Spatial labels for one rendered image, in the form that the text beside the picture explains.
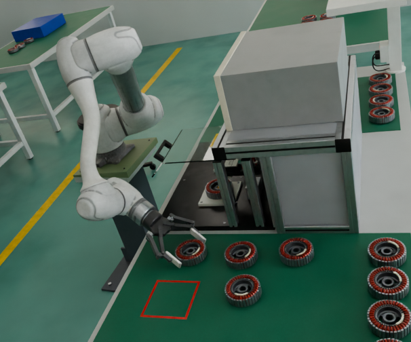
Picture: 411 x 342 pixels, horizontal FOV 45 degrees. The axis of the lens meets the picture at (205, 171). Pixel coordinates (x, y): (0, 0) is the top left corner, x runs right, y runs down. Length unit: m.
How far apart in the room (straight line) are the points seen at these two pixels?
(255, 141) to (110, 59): 0.66
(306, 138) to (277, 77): 0.21
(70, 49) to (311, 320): 1.27
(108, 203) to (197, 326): 0.50
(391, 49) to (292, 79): 1.30
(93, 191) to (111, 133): 0.80
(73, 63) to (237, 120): 0.66
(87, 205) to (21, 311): 1.58
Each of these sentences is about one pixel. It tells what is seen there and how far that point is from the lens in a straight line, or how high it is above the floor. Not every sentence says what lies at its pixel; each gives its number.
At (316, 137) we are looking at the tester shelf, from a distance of 1.57.
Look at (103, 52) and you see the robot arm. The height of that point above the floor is 1.40.
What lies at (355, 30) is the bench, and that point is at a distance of 3.60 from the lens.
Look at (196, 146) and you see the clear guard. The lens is 1.77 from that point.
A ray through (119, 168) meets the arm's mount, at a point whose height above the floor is 0.78.
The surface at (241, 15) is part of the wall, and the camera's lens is 6.70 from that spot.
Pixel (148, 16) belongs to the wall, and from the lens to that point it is 7.09.
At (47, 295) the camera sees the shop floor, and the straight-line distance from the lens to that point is 3.17.
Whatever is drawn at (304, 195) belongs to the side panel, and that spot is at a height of 0.90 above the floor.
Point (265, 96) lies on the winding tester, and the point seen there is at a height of 1.23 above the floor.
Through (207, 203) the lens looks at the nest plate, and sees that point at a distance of 1.96.
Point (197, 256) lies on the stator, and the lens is 1.72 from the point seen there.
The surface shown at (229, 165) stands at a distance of 1.89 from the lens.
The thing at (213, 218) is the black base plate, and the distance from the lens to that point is 1.89.
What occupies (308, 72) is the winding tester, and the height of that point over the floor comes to 1.29.
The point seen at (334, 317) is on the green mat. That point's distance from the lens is 1.50.
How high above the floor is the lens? 1.88
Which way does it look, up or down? 30 degrees down
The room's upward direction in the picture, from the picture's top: 16 degrees counter-clockwise
